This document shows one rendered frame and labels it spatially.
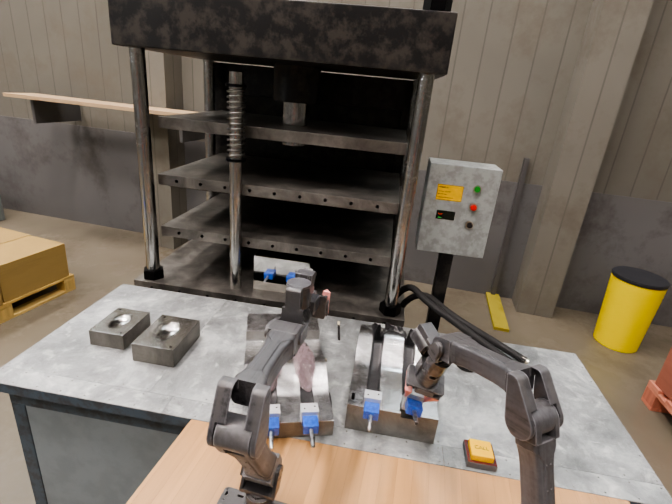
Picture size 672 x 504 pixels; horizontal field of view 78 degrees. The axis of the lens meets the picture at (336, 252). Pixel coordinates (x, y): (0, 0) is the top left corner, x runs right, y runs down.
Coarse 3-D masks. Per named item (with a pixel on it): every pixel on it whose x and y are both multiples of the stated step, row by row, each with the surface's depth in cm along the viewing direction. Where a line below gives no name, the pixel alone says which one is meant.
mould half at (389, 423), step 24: (360, 336) 147; (360, 360) 140; (384, 360) 140; (360, 384) 129; (384, 384) 130; (360, 408) 120; (384, 408) 120; (432, 408) 122; (384, 432) 122; (408, 432) 121; (432, 432) 119
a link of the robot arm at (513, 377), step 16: (448, 336) 101; (464, 336) 101; (448, 352) 99; (464, 352) 95; (480, 352) 92; (480, 368) 91; (496, 368) 87; (512, 368) 84; (528, 368) 84; (544, 368) 83; (496, 384) 87; (512, 384) 80; (528, 384) 80; (544, 384) 82; (512, 400) 81; (528, 400) 79; (512, 416) 81; (528, 416) 78; (560, 416) 81; (512, 432) 81; (528, 432) 78
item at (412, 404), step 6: (408, 396) 118; (414, 396) 118; (420, 396) 118; (402, 402) 120; (408, 402) 116; (414, 402) 117; (420, 402) 118; (402, 408) 119; (408, 408) 114; (414, 408) 114; (420, 408) 114; (414, 414) 112; (420, 414) 114; (414, 420) 110
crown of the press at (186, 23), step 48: (144, 0) 156; (192, 0) 154; (240, 0) 152; (288, 0) 149; (432, 0) 144; (192, 48) 160; (240, 48) 157; (288, 48) 155; (336, 48) 153; (384, 48) 150; (432, 48) 148; (288, 96) 191; (288, 144) 204
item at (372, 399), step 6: (366, 390) 122; (372, 390) 122; (366, 396) 120; (372, 396) 120; (378, 396) 120; (366, 402) 119; (372, 402) 120; (378, 402) 119; (366, 408) 117; (372, 408) 117; (378, 408) 118; (366, 414) 116; (372, 414) 116; (378, 414) 116
